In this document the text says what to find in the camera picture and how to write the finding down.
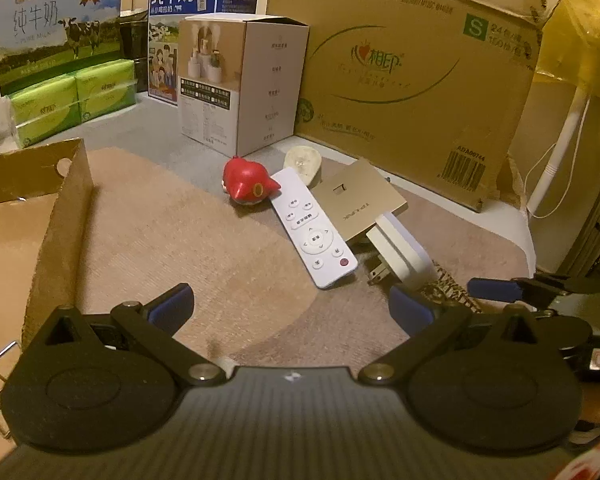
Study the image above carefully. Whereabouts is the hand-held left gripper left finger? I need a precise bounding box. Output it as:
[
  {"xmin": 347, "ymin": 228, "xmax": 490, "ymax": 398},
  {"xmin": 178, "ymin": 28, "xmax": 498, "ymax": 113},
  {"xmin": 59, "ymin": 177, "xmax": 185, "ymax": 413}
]
[{"xmin": 24, "ymin": 282, "xmax": 226, "ymax": 387}]

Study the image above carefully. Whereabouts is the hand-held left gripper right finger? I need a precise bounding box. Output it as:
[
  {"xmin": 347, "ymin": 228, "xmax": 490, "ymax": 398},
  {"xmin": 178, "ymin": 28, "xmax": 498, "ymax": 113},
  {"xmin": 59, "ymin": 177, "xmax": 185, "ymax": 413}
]
[{"xmin": 357, "ymin": 284, "xmax": 593, "ymax": 386}]

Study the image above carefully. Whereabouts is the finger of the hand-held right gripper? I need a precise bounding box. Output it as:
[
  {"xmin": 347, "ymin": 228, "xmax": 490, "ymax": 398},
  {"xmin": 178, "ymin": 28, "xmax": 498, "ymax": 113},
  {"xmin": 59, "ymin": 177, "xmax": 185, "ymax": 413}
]
[{"xmin": 467, "ymin": 276, "xmax": 556, "ymax": 307}]

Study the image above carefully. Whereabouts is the white power adapter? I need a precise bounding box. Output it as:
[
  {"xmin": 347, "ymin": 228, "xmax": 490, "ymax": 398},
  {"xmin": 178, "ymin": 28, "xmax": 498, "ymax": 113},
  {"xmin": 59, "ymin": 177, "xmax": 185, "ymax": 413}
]
[{"xmin": 366, "ymin": 212, "xmax": 438, "ymax": 293}]

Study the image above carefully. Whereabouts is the gold router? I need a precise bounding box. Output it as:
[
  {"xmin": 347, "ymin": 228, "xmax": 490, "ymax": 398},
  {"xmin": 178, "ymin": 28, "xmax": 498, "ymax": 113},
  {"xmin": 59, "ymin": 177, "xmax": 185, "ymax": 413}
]
[{"xmin": 312, "ymin": 157, "xmax": 409, "ymax": 243}]

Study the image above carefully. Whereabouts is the white remote control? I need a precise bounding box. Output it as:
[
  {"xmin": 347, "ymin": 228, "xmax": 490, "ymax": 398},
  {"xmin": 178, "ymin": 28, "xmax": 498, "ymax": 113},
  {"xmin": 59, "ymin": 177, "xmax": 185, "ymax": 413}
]
[{"xmin": 269, "ymin": 166, "xmax": 359, "ymax": 290}]

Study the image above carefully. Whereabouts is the red toy figure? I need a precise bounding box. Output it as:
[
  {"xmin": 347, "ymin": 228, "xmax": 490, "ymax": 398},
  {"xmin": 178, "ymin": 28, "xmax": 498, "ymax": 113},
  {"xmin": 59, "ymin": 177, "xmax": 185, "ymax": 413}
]
[{"xmin": 221, "ymin": 156, "xmax": 282, "ymax": 206}]

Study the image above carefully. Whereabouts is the shallow cardboard tray box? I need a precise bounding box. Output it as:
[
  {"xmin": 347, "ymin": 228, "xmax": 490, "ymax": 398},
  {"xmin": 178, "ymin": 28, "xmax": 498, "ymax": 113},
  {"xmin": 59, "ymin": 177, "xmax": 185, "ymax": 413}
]
[{"xmin": 0, "ymin": 138, "xmax": 95, "ymax": 376}]

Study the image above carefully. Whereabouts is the leopard print item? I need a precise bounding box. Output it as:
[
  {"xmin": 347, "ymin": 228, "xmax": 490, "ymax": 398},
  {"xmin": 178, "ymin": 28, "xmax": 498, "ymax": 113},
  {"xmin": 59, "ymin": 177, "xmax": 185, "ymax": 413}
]
[{"xmin": 420, "ymin": 260, "xmax": 481, "ymax": 311}]

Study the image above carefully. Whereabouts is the olive ribbed case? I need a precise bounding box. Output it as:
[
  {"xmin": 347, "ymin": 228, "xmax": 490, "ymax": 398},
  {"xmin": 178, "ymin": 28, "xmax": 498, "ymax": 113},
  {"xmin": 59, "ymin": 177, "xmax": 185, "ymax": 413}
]
[{"xmin": 555, "ymin": 150, "xmax": 600, "ymax": 281}]

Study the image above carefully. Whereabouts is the white fan pole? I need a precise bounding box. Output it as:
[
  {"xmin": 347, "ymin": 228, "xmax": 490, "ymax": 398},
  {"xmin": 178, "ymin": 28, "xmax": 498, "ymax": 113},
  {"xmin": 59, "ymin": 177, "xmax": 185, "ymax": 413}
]
[{"xmin": 526, "ymin": 80, "xmax": 591, "ymax": 218}]

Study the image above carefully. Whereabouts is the cream soap-shaped object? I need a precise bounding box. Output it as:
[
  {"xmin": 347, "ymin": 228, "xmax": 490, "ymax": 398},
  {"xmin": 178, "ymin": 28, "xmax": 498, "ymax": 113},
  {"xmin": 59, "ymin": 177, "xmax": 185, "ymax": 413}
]
[{"xmin": 283, "ymin": 146, "xmax": 323, "ymax": 186}]

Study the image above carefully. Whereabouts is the large brown cardboard box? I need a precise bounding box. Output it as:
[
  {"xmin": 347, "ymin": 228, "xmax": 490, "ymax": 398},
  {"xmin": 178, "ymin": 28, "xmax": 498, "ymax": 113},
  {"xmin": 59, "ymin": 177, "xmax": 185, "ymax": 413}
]
[{"xmin": 266, "ymin": 0, "xmax": 576, "ymax": 211}]

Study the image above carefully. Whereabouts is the green tissue pack bundle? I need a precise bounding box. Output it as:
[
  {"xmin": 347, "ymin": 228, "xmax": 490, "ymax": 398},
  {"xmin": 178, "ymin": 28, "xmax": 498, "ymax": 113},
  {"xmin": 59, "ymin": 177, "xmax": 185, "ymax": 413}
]
[{"xmin": 7, "ymin": 58, "xmax": 138, "ymax": 150}]

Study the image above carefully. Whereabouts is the white product box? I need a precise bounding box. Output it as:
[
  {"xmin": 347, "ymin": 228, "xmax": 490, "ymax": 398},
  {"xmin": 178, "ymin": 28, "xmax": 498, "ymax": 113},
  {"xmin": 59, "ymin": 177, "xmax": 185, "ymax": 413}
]
[{"xmin": 179, "ymin": 13, "xmax": 311, "ymax": 158}]

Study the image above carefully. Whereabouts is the yellow plastic bag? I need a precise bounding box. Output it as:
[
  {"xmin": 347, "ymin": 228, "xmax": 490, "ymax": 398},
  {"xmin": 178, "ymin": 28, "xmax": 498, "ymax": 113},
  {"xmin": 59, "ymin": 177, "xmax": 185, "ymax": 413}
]
[{"xmin": 535, "ymin": 0, "xmax": 600, "ymax": 106}]

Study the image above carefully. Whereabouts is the green pasture milk box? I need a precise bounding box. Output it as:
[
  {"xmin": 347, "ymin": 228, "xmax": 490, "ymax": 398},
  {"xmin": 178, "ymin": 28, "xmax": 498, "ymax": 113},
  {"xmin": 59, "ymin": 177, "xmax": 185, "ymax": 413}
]
[{"xmin": 0, "ymin": 0, "xmax": 126, "ymax": 97}]

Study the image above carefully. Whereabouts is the metal wire rack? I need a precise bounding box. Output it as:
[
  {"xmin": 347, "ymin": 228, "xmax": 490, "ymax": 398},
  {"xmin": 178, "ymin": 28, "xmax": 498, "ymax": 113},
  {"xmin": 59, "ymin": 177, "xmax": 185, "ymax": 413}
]
[{"xmin": 0, "ymin": 341, "xmax": 21, "ymax": 436}]

